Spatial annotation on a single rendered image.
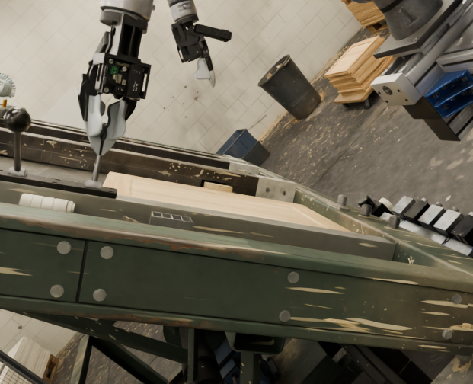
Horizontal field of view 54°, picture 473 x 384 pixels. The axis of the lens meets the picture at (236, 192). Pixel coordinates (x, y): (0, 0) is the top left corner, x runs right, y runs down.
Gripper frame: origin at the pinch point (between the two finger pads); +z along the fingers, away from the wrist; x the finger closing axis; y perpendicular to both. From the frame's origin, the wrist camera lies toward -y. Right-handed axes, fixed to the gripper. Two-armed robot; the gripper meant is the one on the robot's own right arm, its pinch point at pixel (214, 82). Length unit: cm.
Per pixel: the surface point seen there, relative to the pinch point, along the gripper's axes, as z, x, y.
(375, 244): 39, 67, -8
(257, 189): 34.5, 8.0, -0.9
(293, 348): 115, -33, -3
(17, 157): 3, 66, 46
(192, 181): 25.4, 7.9, 17.1
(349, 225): 41, 47, -12
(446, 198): 91, -65, -110
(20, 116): -3, 71, 42
